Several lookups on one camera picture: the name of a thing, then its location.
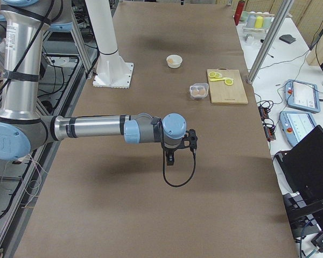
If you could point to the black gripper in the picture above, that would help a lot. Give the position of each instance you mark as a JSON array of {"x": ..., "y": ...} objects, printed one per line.
[{"x": 169, "y": 150}]

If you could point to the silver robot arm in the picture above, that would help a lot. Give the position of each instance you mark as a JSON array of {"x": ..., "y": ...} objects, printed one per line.
[{"x": 22, "y": 129}]

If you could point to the clear plastic egg box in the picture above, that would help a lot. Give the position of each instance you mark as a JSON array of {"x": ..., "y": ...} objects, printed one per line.
[{"x": 198, "y": 90}]

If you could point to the bamboo cutting board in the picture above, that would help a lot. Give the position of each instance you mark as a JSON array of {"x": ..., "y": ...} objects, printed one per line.
[{"x": 220, "y": 93}]

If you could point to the yellow plastic knife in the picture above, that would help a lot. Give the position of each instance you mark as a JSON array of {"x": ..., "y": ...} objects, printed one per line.
[{"x": 217, "y": 79}]

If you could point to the lemon slice far side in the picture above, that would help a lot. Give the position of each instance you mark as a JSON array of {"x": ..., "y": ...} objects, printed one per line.
[{"x": 228, "y": 81}]

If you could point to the white ceramic bowl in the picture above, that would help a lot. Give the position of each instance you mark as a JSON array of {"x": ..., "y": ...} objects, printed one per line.
[{"x": 178, "y": 61}]

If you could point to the black usb hub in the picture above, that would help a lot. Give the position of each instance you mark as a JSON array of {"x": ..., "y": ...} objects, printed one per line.
[{"x": 267, "y": 123}]

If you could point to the blue teach pendant near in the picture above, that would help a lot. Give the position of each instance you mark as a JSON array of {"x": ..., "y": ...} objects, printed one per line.
[{"x": 296, "y": 125}]

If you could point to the blue teach pendant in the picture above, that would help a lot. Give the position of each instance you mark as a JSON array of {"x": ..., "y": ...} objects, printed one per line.
[
  {"x": 296, "y": 125},
  {"x": 302, "y": 95}
]

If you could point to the blue teach pendant far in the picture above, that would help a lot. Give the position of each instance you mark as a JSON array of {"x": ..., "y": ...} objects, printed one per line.
[{"x": 302, "y": 95}]

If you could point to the red bottle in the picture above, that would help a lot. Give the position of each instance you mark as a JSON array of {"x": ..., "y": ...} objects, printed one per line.
[{"x": 238, "y": 11}]

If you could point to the grey cup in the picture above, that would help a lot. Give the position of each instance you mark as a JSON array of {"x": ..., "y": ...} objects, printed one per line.
[{"x": 251, "y": 21}]

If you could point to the yellow cup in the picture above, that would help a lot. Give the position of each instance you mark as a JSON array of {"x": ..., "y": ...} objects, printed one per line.
[{"x": 258, "y": 22}]

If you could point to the small black pad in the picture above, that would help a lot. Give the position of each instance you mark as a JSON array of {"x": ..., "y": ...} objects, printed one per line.
[{"x": 287, "y": 38}]

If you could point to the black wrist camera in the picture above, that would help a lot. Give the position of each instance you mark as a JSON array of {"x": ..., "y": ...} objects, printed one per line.
[{"x": 190, "y": 140}]

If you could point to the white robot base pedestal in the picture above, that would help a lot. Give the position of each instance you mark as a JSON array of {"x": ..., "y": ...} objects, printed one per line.
[{"x": 111, "y": 71}]

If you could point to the aluminium frame post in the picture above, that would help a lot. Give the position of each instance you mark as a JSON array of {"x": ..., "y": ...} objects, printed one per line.
[{"x": 269, "y": 39}]

